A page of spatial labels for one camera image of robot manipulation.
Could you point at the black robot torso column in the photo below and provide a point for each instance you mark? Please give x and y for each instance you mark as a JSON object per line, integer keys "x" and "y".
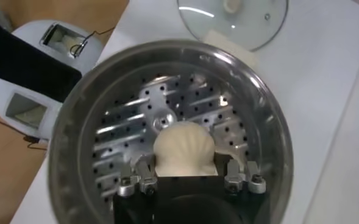
{"x": 23, "y": 64}

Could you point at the glass pot lid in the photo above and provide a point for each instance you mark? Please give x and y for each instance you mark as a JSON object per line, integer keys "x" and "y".
{"x": 243, "y": 27}

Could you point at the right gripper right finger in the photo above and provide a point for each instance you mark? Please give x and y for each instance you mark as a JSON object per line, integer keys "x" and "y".
{"x": 234, "y": 178}

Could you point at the white steamed baozi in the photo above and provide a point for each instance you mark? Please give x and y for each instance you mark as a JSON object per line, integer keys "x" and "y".
{"x": 183, "y": 146}

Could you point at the perforated steel steamer basket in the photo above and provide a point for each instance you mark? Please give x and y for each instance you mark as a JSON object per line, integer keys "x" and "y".
{"x": 167, "y": 91}

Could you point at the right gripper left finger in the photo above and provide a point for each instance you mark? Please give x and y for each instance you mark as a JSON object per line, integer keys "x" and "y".
{"x": 145, "y": 178}

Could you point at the white robot wheeled base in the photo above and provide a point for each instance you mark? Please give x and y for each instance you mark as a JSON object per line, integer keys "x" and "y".
{"x": 95, "y": 53}

